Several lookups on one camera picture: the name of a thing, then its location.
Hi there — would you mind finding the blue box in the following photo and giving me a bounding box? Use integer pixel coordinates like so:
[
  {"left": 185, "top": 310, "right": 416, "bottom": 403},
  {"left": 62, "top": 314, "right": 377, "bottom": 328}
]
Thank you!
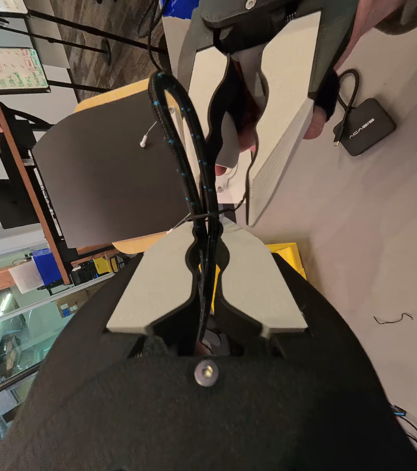
[{"left": 31, "top": 248, "right": 63, "bottom": 288}]

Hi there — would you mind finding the whiteboard with green notes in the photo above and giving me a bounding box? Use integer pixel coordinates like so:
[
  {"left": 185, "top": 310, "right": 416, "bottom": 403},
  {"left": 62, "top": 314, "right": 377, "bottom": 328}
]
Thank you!
[{"left": 0, "top": 46, "right": 51, "bottom": 95}]

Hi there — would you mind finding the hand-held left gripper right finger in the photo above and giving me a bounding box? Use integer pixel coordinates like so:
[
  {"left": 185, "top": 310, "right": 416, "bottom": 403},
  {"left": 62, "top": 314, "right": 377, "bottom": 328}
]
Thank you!
[{"left": 213, "top": 220, "right": 309, "bottom": 339}]

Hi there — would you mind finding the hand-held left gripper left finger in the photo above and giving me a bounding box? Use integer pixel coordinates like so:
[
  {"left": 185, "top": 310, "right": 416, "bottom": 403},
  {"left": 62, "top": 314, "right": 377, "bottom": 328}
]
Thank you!
[{"left": 106, "top": 223, "right": 202, "bottom": 337}]

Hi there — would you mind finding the person's right hand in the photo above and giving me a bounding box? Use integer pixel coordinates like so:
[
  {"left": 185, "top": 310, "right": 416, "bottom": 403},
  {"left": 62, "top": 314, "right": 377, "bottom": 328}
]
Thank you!
[{"left": 303, "top": 0, "right": 387, "bottom": 142}]

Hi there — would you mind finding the black wood-edged board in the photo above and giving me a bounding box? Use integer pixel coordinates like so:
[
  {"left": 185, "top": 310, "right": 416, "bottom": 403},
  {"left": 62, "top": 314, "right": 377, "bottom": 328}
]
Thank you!
[{"left": 31, "top": 77, "right": 220, "bottom": 256}]

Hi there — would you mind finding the black twist tie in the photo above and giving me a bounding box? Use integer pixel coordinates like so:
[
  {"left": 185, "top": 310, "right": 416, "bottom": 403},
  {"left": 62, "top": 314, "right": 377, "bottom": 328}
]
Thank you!
[
  {"left": 170, "top": 209, "right": 236, "bottom": 230},
  {"left": 373, "top": 312, "right": 414, "bottom": 326}
]

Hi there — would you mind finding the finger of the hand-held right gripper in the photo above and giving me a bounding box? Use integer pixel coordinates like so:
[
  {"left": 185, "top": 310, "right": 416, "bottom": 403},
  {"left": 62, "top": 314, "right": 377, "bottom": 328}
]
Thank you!
[
  {"left": 245, "top": 11, "right": 324, "bottom": 228},
  {"left": 181, "top": 46, "right": 247, "bottom": 194}
]

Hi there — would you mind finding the black braided hdmi cable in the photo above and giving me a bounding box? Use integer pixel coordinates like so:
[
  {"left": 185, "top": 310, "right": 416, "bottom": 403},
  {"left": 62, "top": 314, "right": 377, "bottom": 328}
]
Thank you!
[{"left": 148, "top": 69, "right": 229, "bottom": 350}]

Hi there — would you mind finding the black adapter hub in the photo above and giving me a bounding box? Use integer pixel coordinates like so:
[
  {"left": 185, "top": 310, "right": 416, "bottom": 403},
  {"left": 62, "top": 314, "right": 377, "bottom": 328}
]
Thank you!
[{"left": 333, "top": 68, "right": 397, "bottom": 157}]

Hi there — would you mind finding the person's right forearm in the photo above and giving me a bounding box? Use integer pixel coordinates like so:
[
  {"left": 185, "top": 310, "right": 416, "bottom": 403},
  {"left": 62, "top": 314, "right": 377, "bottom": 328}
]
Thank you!
[{"left": 376, "top": 0, "right": 417, "bottom": 36}]

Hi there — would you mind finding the yellow plastic bin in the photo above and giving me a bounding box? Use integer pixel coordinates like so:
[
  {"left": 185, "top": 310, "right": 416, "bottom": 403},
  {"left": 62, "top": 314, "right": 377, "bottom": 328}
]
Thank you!
[{"left": 210, "top": 242, "right": 309, "bottom": 295}]

